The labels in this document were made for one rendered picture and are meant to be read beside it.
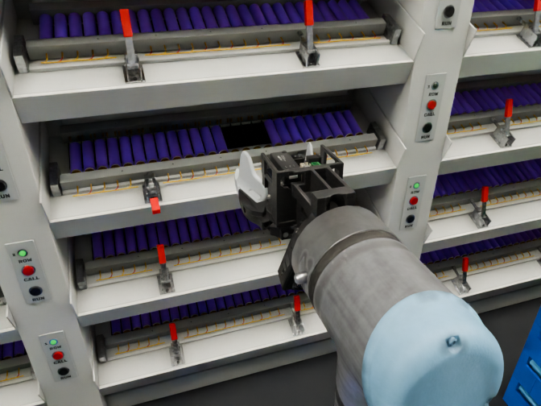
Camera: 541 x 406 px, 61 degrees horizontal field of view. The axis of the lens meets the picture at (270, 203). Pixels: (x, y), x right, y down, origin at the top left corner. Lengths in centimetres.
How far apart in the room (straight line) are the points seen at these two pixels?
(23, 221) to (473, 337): 65
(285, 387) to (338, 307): 82
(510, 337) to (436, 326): 109
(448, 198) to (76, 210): 78
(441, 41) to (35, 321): 83
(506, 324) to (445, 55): 80
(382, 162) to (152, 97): 44
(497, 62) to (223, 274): 63
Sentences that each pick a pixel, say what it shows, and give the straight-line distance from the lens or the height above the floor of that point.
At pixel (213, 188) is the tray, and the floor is 53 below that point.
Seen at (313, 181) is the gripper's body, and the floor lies 70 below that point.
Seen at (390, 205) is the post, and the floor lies 44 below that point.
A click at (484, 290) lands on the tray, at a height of 13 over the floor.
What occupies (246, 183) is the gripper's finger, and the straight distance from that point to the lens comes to 54.
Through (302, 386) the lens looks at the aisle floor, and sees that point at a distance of 115.
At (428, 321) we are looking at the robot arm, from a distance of 30.
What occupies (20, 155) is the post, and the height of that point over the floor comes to 63.
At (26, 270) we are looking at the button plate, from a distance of 83.
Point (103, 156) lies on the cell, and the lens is 83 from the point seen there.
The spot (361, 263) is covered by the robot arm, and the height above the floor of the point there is 70.
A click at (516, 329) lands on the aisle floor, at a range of 141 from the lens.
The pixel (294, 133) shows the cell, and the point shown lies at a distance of 88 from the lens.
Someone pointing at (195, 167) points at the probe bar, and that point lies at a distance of 80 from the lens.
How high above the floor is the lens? 91
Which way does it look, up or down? 31 degrees down
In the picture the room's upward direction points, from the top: straight up
